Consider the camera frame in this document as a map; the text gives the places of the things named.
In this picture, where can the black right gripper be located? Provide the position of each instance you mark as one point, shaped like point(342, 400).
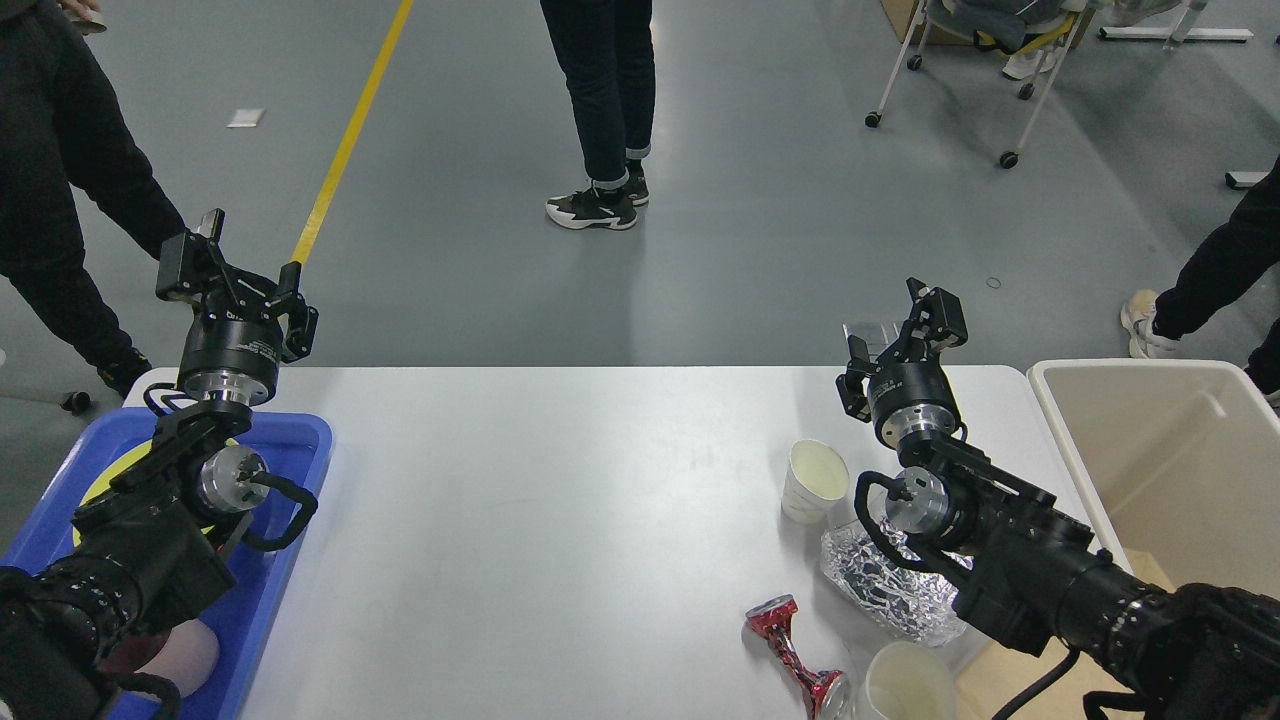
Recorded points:
point(907, 392)

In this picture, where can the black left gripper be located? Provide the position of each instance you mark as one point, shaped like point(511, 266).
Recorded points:
point(225, 356)

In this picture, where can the yellow plate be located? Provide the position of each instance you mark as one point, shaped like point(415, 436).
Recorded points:
point(102, 483)

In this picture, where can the pink mug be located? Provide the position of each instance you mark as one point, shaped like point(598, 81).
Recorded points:
point(185, 655)

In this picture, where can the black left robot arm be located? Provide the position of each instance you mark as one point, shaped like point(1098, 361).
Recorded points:
point(153, 548)

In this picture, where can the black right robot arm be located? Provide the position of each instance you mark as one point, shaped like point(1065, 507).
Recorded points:
point(1023, 571)

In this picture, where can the metal floor plates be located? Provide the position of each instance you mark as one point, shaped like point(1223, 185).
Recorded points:
point(877, 336)

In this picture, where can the white paper cup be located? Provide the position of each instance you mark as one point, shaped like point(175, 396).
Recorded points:
point(906, 681)
point(816, 479)

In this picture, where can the blue plastic tray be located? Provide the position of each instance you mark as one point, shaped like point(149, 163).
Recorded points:
point(296, 446)

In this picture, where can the person at left edge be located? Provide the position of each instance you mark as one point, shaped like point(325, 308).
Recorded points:
point(62, 130)

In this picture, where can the person at edge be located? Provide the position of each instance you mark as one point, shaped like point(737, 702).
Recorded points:
point(1226, 264)
point(62, 130)

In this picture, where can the crumpled foil tray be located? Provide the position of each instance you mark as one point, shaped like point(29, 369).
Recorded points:
point(910, 604)

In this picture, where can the beige plastic bin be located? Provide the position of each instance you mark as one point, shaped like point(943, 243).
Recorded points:
point(1176, 461)

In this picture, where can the white rolling chair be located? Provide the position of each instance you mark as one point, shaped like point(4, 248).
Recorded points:
point(1008, 28)

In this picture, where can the crushed red can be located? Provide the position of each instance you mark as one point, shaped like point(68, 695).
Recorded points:
point(826, 692)

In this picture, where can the person at right edge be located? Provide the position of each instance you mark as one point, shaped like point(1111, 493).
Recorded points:
point(1226, 264)

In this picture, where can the person in black trousers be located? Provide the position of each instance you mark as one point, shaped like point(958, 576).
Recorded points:
point(606, 52)

